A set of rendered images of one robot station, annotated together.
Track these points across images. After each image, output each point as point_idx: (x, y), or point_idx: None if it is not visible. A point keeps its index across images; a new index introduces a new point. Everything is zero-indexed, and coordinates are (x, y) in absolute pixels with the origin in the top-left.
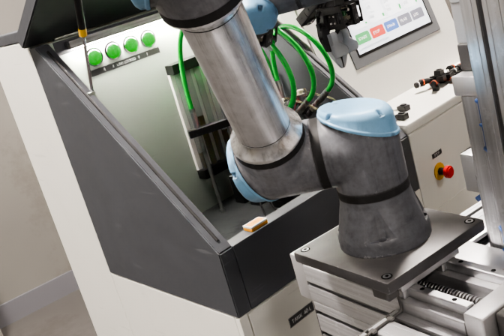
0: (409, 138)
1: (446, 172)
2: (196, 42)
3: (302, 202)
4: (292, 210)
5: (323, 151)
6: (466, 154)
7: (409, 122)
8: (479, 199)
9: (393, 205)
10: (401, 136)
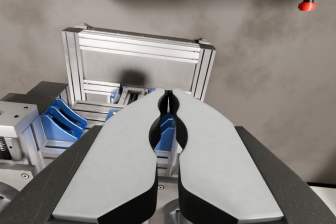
0: None
1: (300, 8)
2: None
3: None
4: None
5: None
6: (177, 148)
7: None
8: (165, 132)
9: None
10: None
